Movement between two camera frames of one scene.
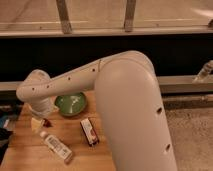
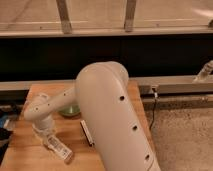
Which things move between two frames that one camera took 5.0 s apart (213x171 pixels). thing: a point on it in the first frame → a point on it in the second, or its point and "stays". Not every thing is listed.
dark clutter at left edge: [5, 134] stays
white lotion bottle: [57, 147] stays
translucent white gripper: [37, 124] → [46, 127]
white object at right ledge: [204, 72] stays
